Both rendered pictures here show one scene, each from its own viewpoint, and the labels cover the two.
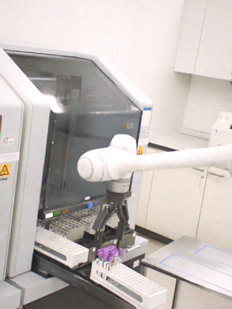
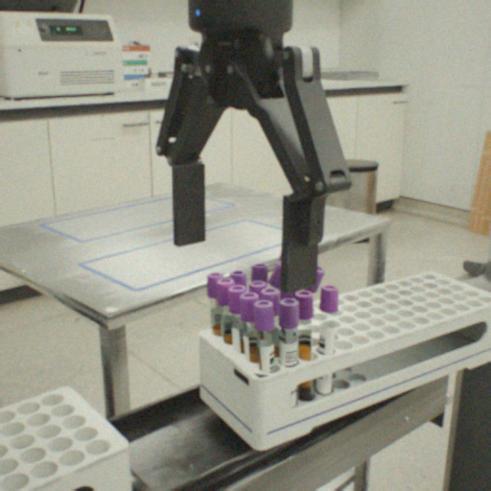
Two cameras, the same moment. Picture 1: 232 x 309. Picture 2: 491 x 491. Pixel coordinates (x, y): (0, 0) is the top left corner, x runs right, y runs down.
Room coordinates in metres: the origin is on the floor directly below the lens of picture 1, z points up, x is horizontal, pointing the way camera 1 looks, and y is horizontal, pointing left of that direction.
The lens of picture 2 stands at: (1.75, 0.43, 1.12)
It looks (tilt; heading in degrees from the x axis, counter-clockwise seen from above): 17 degrees down; 285
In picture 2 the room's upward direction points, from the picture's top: straight up
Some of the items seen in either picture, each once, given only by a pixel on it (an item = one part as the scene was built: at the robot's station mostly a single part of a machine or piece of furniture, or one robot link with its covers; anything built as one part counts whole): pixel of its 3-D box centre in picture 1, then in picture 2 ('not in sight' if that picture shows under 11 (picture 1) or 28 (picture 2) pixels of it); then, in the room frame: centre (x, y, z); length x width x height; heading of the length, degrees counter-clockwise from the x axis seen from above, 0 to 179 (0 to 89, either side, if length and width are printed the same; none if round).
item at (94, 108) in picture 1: (59, 127); not in sight; (2.37, 0.28, 1.28); 0.61 x 0.51 x 0.63; 144
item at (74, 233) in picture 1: (74, 233); not in sight; (2.17, 0.13, 0.85); 0.12 x 0.02 x 0.06; 144
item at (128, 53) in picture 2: not in sight; (127, 50); (3.23, -2.82, 1.10); 0.24 x 0.13 x 0.10; 52
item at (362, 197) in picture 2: not in sight; (352, 199); (2.02, -3.27, 0.23); 0.38 x 0.31 x 0.46; 144
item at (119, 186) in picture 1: (117, 183); not in sight; (1.87, -0.02, 1.19); 0.09 x 0.09 x 0.06
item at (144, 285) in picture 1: (127, 283); (360, 345); (1.77, -0.11, 0.85); 0.30 x 0.10 x 0.06; 46
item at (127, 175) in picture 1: (119, 156); not in sight; (1.85, -0.02, 1.30); 0.13 x 0.11 x 0.16; 149
